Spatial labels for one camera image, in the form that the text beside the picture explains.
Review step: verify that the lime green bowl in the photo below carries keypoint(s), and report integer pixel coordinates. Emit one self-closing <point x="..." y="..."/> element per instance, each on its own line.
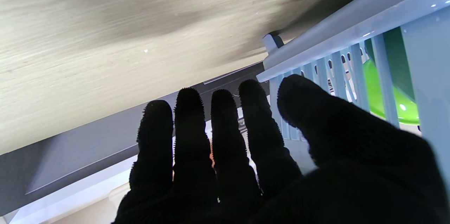
<point x="376" y="101"/>

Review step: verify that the blue plastic dish rack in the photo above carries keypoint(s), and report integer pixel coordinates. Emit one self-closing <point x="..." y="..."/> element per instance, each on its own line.
<point x="429" y="76"/>

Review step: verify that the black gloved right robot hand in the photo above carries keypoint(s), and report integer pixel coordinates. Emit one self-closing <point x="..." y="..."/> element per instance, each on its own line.
<point x="334" y="167"/>

